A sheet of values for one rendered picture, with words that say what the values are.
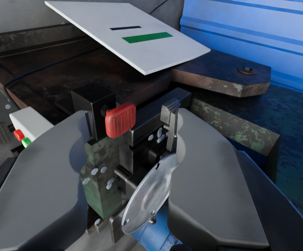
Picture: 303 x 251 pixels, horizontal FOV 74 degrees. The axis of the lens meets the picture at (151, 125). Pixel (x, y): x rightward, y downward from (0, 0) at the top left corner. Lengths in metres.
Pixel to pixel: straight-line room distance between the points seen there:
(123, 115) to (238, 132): 0.47
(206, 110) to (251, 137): 0.17
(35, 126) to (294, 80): 1.49
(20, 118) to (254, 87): 0.73
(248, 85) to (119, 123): 0.53
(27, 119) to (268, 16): 1.46
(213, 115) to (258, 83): 0.19
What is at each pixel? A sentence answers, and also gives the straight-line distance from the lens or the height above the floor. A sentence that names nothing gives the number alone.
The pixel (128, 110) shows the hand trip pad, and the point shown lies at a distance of 0.38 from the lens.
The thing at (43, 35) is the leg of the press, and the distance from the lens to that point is 1.08.
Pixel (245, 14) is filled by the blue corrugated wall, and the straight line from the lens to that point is 1.65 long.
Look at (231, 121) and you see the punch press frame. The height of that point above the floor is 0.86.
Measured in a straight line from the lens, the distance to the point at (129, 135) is 0.55.
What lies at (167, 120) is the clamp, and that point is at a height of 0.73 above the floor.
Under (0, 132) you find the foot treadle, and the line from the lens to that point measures 1.00.
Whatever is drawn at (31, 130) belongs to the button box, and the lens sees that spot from 0.50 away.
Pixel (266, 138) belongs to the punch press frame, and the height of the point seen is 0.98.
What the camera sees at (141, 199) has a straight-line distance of 0.62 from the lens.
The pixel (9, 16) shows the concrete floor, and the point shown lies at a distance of 1.05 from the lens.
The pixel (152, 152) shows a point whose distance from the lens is 0.66.
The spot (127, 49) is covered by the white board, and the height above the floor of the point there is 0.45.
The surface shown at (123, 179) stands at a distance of 0.66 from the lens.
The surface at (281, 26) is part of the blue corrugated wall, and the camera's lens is 1.60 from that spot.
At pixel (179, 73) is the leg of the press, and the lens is 0.80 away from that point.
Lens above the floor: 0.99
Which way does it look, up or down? 28 degrees down
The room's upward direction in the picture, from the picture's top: 120 degrees clockwise
